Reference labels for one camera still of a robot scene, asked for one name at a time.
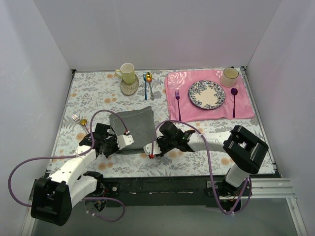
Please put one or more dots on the grey cloth napkin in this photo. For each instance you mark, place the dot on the grey cloth napkin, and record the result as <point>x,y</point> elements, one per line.
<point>141,126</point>

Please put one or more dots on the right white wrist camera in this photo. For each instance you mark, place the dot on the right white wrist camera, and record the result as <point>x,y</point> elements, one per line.
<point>152,150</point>

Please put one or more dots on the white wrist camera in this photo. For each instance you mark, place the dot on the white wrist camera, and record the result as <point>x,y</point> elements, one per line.
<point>152,150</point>
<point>124,140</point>

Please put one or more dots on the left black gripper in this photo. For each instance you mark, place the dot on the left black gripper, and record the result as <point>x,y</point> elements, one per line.
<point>108,146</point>

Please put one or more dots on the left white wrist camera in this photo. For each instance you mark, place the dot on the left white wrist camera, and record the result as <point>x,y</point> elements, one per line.
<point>124,140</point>

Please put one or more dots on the purple fork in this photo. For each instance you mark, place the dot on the purple fork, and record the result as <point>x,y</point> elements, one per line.
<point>177,96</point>

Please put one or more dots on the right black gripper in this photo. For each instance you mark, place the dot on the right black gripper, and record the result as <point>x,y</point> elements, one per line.
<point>163,145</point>

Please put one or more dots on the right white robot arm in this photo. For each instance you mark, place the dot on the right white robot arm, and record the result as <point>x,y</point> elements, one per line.
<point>243,147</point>

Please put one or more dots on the yellow-green mug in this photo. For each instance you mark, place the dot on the yellow-green mug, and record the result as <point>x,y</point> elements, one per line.
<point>126,73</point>

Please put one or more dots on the cream mug dark rim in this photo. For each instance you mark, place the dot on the cream mug dark rim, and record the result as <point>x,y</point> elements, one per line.
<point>229,77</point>

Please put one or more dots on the gold spoon purple handle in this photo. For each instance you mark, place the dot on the gold spoon purple handle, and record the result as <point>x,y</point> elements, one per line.
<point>83,123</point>

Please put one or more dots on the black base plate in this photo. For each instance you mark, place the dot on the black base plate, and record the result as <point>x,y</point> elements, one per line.
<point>159,191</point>

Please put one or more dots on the pink floral placemat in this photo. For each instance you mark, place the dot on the pink floral placemat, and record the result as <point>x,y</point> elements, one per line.
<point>182,80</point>

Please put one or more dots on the round woven coaster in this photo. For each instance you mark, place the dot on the round woven coaster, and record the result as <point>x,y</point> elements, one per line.
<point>129,89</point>

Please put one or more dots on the gold bowl spoon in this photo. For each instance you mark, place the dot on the gold bowl spoon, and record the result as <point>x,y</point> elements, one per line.
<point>149,80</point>

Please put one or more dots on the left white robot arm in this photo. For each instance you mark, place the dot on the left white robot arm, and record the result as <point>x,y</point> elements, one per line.
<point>55,196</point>

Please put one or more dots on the blue floral plate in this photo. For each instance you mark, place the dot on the blue floral plate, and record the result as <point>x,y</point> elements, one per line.
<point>207,95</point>

